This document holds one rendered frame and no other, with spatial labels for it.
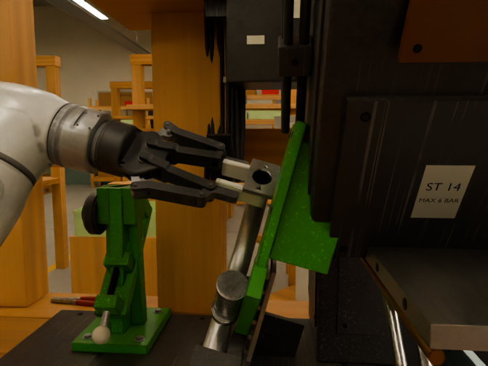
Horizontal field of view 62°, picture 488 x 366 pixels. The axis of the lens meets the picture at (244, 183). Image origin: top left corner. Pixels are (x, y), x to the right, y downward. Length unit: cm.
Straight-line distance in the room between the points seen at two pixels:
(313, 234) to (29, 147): 38
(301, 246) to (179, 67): 50
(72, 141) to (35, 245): 52
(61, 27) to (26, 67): 1113
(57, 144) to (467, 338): 50
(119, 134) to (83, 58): 1122
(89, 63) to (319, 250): 1132
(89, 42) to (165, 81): 1092
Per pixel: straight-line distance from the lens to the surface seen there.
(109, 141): 57
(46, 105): 61
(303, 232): 47
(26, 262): 103
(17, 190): 59
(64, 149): 59
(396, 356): 47
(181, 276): 90
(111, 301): 72
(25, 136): 59
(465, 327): 33
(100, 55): 1160
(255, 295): 45
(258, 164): 55
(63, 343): 82
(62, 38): 1210
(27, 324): 97
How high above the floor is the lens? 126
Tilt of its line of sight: 6 degrees down
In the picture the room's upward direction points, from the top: straight up
